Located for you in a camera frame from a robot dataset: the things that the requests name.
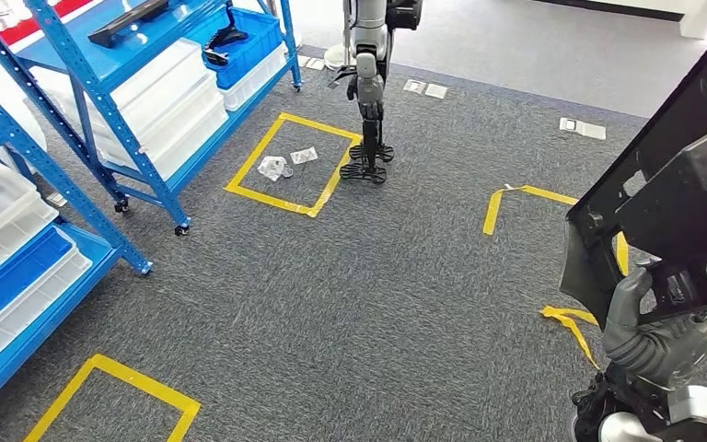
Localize blue metal shelf rack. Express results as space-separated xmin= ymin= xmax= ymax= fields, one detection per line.
xmin=0 ymin=0 xmax=304 ymax=238
xmin=0 ymin=64 xmax=155 ymax=428

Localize black plastic frame part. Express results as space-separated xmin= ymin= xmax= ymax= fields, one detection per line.
xmin=559 ymin=24 xmax=707 ymax=331
xmin=87 ymin=0 xmax=170 ymax=49

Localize yellow floor tape loose end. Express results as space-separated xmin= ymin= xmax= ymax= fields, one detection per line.
xmin=481 ymin=183 xmax=631 ymax=372

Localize black part in bin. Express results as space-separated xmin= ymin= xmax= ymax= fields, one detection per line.
xmin=202 ymin=0 xmax=249 ymax=67

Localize white car body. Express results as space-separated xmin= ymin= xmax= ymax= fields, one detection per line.
xmin=0 ymin=0 xmax=80 ymax=172

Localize white round stand base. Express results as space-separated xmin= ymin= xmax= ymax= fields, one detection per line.
xmin=321 ymin=0 xmax=354 ymax=73

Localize yellow floor tape square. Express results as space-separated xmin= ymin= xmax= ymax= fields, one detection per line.
xmin=22 ymin=354 xmax=203 ymax=442
xmin=224 ymin=111 xmax=364 ymax=219

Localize small clear plastic bag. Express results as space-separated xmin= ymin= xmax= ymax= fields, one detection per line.
xmin=289 ymin=145 xmax=320 ymax=167

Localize grey humanoid robot black legs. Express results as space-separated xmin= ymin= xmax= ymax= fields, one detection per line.
xmin=326 ymin=0 xmax=426 ymax=185

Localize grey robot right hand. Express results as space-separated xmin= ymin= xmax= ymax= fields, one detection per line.
xmin=602 ymin=267 xmax=707 ymax=390

